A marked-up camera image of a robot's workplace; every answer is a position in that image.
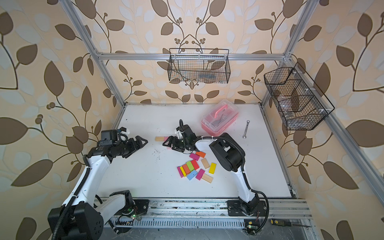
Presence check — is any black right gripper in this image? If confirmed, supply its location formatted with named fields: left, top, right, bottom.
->
left=163, top=135, right=190, bottom=152

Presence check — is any natural wood block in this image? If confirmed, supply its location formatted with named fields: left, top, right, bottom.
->
left=155, top=137, right=165, bottom=142

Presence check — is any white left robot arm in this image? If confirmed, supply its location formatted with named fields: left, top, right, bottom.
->
left=48, top=127, right=148, bottom=240

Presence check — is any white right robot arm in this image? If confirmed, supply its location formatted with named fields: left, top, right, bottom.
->
left=163, top=122, right=270, bottom=236

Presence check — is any green block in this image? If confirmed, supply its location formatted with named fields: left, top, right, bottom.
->
left=186, top=161, right=195, bottom=172

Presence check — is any orange-red block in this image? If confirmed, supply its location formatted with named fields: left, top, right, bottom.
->
left=182, top=164, right=191, bottom=175

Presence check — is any orange block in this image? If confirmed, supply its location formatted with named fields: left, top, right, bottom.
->
left=195, top=152, right=206, bottom=159

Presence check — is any red block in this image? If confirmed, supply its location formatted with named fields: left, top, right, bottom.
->
left=191, top=160, right=200, bottom=170

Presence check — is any dark pink block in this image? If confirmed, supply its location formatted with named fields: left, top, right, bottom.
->
left=177, top=167, right=184, bottom=178

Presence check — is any thin yellow block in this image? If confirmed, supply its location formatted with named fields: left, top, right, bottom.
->
left=180, top=166, right=187, bottom=177

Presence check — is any tan wood block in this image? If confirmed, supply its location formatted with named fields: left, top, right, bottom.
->
left=201, top=158, right=211, bottom=169

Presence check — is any magenta slanted block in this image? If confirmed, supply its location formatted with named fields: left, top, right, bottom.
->
left=196, top=169, right=205, bottom=181

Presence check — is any pink plastic storage box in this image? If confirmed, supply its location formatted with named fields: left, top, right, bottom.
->
left=201, top=100, right=239, bottom=137

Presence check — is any ridged wood block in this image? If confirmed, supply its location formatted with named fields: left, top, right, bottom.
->
left=201, top=174, right=213, bottom=184

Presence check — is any silver wrench on table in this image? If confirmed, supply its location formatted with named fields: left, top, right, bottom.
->
left=242, top=120, right=250, bottom=139

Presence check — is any yellow black screwdriver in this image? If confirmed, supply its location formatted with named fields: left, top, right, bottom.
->
left=271, top=219, right=311, bottom=228

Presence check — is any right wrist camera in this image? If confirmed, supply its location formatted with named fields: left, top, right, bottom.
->
left=175, top=127, right=184, bottom=139

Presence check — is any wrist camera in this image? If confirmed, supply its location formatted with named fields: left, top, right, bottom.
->
left=175, top=127, right=184, bottom=139
left=117, top=127, right=129, bottom=143

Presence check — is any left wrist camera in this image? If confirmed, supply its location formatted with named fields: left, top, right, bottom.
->
left=117, top=127, right=129, bottom=143

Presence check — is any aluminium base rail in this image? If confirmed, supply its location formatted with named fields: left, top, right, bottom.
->
left=111, top=198, right=313, bottom=229

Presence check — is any black wire basket back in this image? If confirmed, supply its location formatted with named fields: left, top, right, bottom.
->
left=167, top=48, right=231, bottom=84

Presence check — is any black wire basket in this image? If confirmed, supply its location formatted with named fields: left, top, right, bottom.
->
left=167, top=48, right=231, bottom=84
left=264, top=63, right=335, bottom=131

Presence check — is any black wire basket right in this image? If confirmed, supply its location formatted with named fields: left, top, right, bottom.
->
left=264, top=63, right=335, bottom=131

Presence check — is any aluminium frame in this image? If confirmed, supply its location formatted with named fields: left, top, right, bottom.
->
left=60, top=1, right=384, bottom=203

